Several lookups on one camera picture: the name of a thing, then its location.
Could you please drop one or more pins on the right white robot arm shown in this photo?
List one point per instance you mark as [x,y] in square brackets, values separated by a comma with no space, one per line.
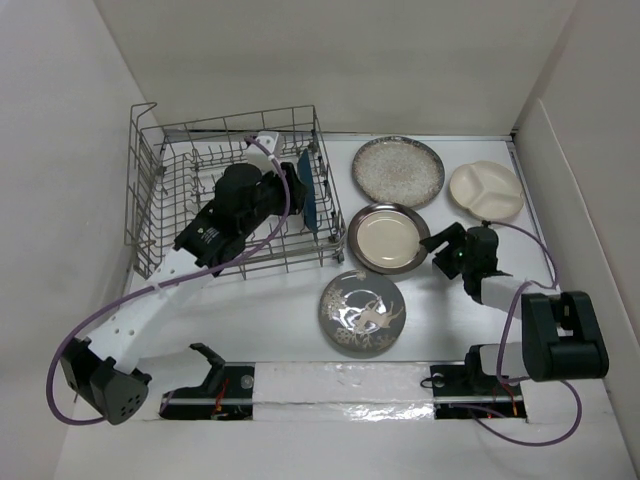
[548,335]

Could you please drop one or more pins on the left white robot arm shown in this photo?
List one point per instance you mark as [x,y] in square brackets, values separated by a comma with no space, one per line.
[102,368]

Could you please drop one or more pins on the cream divided dish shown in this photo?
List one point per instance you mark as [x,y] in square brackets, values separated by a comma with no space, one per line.
[486,190]

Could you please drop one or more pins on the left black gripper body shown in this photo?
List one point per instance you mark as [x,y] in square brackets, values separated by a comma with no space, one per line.
[271,203]

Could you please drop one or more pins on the grey deer pattern plate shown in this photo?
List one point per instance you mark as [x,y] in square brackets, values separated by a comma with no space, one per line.
[362,312]

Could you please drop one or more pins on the blue leaf shaped plate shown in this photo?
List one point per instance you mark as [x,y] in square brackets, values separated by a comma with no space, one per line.
[309,210]

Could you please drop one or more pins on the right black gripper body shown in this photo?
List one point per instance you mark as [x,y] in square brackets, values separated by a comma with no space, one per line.
[452,260]

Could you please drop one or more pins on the speckled round plate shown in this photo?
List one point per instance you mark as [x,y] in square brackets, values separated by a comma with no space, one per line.
[398,169]

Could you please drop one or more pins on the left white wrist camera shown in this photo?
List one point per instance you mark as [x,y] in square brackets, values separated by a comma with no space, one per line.
[262,149]

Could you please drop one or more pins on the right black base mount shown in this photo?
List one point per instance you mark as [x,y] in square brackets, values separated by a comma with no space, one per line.
[465,391]

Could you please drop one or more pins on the cream plate brown rim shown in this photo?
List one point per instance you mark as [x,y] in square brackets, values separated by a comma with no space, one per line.
[385,238]

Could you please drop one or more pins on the grey wire dish rack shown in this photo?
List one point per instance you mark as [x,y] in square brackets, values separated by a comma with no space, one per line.
[172,169]

